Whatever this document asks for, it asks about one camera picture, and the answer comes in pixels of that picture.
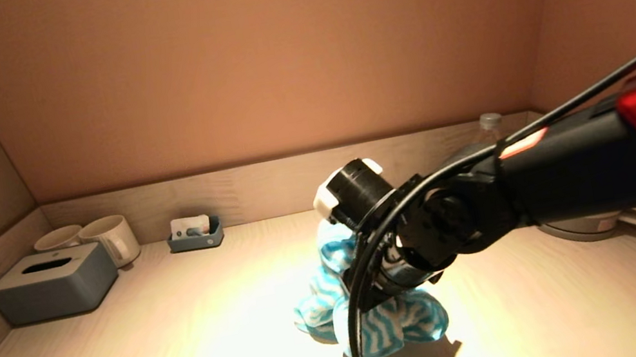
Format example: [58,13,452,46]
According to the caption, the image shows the blue white striped cloth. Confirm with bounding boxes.
[278,202,454,357]

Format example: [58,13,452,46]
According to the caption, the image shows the black cylinder module white cap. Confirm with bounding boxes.
[307,153,401,238]

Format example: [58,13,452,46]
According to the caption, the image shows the clear bottle amber drink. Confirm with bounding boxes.
[476,110,508,145]

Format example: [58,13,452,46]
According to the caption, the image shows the grey kettle base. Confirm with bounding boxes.
[537,209,630,251]

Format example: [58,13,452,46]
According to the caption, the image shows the white electric kettle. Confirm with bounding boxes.
[545,206,636,243]

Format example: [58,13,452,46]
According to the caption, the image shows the small grey tray holder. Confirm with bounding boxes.
[164,215,226,256]

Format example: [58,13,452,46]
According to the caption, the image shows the white sachets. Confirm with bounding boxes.
[169,214,213,242]

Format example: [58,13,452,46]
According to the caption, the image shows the grey tissue box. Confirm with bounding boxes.
[0,240,126,330]

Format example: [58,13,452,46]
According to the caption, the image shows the thin black cable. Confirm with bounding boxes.
[303,26,636,357]

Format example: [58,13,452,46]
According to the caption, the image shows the white mug with handle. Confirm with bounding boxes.
[77,212,145,276]

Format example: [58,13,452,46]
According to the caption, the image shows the white mug without visible handle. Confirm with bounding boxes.
[32,224,87,255]

